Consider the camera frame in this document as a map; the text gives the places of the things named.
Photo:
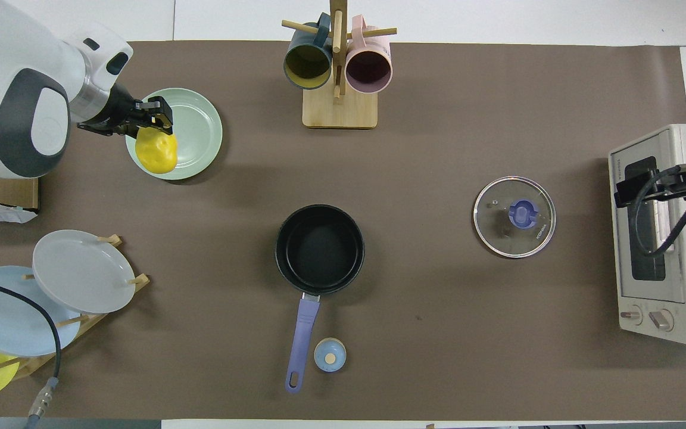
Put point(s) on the dark teal mug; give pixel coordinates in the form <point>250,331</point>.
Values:
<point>307,65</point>

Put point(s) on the pink mug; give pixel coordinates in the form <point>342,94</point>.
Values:
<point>368,70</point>

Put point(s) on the grey plate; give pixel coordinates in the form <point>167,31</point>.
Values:
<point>81,271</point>

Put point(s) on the brown table mat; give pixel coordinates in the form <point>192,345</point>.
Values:
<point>468,328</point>

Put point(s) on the light blue plate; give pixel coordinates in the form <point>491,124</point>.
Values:
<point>3,325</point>

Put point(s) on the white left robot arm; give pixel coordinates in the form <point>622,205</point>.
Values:
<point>15,89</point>

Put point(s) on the wooden plate rack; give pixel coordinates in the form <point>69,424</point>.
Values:
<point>139,279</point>

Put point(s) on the mint green plate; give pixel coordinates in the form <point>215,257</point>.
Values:
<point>197,137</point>

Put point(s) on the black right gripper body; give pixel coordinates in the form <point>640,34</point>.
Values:
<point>632,190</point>

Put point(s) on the wooden mug tree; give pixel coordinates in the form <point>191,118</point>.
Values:
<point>340,110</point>

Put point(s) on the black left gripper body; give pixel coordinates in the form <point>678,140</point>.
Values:
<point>149,110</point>

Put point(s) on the brown wooden board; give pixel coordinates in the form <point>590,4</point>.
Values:
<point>9,193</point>

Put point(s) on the glass lid with blue knob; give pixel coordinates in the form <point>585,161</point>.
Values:
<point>513,235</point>

